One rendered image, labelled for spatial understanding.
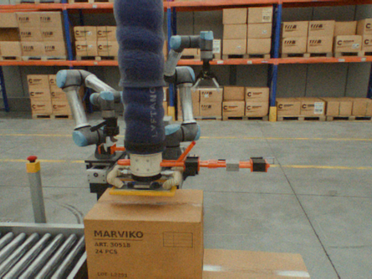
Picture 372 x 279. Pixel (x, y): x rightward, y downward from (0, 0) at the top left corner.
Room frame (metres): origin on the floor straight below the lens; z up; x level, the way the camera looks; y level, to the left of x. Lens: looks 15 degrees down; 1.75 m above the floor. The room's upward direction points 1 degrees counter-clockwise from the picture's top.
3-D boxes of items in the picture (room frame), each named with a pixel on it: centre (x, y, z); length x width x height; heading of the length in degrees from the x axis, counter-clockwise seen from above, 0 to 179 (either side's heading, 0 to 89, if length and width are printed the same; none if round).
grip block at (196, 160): (1.66, -0.03, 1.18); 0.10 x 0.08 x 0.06; 175
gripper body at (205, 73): (1.99, -0.13, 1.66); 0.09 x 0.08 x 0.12; 174
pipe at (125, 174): (1.69, 0.22, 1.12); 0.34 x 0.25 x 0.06; 85
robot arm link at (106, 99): (1.97, 0.47, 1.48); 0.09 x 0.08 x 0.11; 44
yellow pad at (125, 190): (1.59, 0.23, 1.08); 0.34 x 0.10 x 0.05; 85
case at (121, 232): (1.69, 0.21, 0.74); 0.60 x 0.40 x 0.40; 85
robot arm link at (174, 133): (2.23, 0.09, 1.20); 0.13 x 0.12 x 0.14; 110
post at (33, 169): (2.28, 1.12, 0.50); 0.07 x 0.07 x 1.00; 84
